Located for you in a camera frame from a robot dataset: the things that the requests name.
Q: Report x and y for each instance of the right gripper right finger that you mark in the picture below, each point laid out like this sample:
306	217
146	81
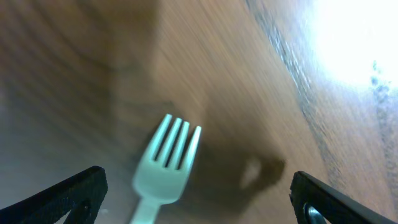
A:
316	202

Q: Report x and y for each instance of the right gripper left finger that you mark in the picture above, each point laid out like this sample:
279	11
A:
78	198

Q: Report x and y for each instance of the white fork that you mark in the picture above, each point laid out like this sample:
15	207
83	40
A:
164	168

